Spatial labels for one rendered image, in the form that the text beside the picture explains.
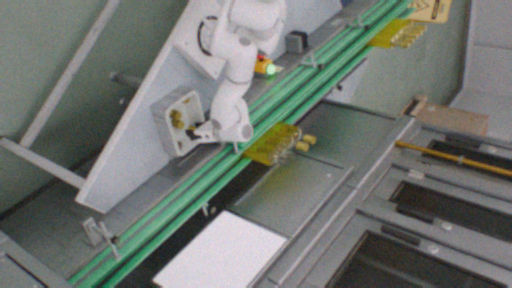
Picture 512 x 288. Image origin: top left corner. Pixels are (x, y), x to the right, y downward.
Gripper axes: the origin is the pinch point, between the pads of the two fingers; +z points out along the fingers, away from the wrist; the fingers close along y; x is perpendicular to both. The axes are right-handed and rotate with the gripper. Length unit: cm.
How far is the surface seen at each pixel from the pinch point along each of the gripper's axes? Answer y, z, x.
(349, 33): 112, -3, -6
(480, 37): 618, 120, -198
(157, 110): -7.5, 6.3, 12.4
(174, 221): -23.9, 1.9, -26.5
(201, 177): -5.3, 1.1, -18.7
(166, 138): -7.1, 9.7, -0.2
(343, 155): 54, -22, -44
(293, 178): 26.8, -14.6, -39.0
